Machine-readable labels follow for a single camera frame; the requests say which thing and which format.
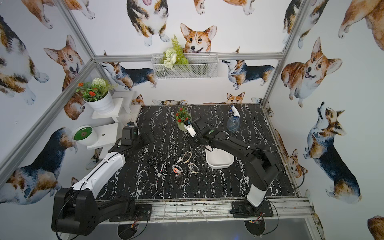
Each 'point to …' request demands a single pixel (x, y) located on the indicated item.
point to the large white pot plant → (96, 95)
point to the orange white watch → (177, 169)
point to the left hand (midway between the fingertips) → (148, 132)
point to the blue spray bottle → (233, 123)
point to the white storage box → (218, 158)
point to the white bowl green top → (84, 135)
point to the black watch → (178, 179)
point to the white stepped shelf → (107, 133)
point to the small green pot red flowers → (182, 115)
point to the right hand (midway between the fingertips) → (189, 138)
